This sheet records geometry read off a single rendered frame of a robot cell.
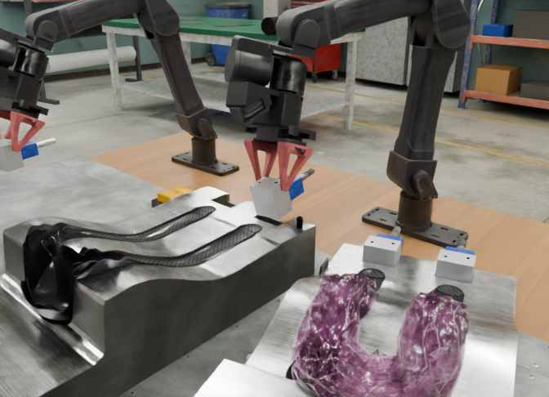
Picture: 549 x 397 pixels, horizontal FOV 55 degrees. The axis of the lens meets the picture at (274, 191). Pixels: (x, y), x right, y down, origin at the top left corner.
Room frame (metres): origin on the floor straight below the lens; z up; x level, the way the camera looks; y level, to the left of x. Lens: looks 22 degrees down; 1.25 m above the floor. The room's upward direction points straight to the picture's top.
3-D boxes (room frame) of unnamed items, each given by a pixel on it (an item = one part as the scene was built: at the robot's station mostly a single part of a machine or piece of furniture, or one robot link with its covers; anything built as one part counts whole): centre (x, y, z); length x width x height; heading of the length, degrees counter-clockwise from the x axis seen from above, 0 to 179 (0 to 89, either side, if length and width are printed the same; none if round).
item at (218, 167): (1.32, 0.19, 0.84); 0.20 x 0.07 x 0.08; 50
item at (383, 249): (0.75, -0.18, 0.86); 0.13 x 0.05 x 0.05; 155
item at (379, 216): (0.93, -0.27, 0.84); 0.20 x 0.07 x 0.08; 50
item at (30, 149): (1.05, 0.52, 0.93); 0.13 x 0.05 x 0.05; 148
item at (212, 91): (5.04, 0.49, 0.51); 2.40 x 1.13 x 1.02; 48
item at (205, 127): (1.31, 0.19, 0.90); 0.09 x 0.06 x 0.06; 36
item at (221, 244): (0.66, 0.18, 0.92); 0.35 x 0.16 x 0.09; 138
